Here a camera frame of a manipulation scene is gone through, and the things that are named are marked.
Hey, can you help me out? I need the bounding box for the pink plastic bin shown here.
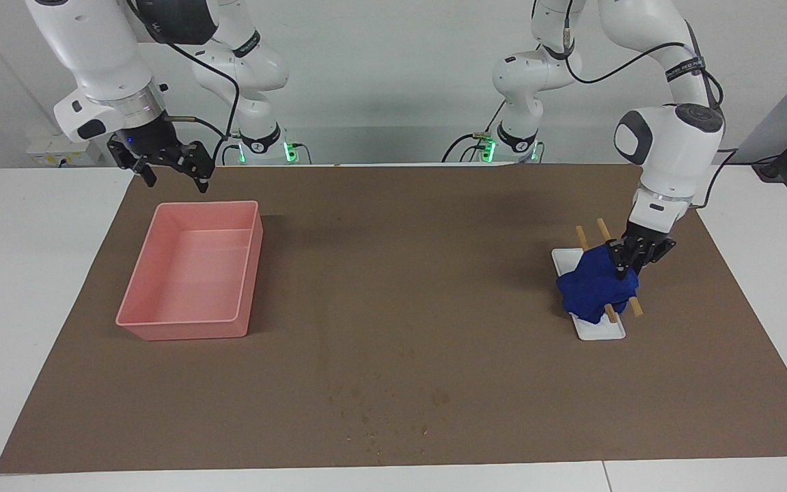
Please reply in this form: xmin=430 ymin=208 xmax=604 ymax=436
xmin=115 ymin=200 xmax=264 ymax=341

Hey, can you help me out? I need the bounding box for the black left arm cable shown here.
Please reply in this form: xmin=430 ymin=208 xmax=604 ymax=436
xmin=561 ymin=0 xmax=723 ymax=110

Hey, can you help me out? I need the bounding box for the brown table mat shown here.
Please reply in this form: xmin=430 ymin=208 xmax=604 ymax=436
xmin=0 ymin=163 xmax=787 ymax=474

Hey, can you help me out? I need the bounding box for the long wooden rack rod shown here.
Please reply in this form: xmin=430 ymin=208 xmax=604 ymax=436
xmin=596 ymin=218 xmax=644 ymax=318

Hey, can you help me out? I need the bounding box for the blue towel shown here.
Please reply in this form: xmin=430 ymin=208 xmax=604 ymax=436
xmin=556 ymin=246 xmax=640 ymax=325

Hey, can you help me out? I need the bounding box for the short wooden rack rod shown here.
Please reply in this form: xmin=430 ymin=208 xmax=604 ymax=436
xmin=575 ymin=225 xmax=618 ymax=324

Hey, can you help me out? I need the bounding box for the black left base cable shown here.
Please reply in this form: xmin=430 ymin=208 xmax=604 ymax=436
xmin=443 ymin=101 xmax=507 ymax=163

